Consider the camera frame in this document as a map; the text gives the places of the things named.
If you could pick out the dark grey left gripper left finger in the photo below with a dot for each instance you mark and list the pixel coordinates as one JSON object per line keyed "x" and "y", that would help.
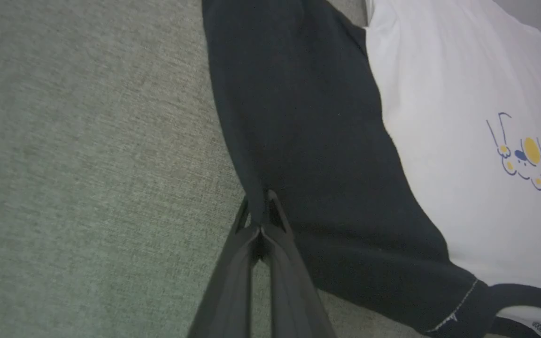
{"x": 233, "y": 281}

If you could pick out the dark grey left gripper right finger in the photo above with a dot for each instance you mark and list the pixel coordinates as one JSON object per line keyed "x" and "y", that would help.
{"x": 294, "y": 291}

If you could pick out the white and navy t-shirt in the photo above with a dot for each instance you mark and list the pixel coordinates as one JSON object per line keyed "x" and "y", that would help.
{"x": 308, "y": 117}

